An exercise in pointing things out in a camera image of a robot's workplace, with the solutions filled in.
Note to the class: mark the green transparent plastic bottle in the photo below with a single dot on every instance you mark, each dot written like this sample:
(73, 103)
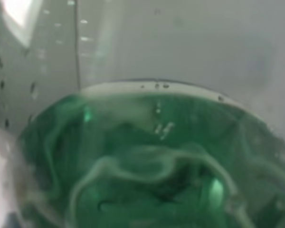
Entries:
(142, 113)

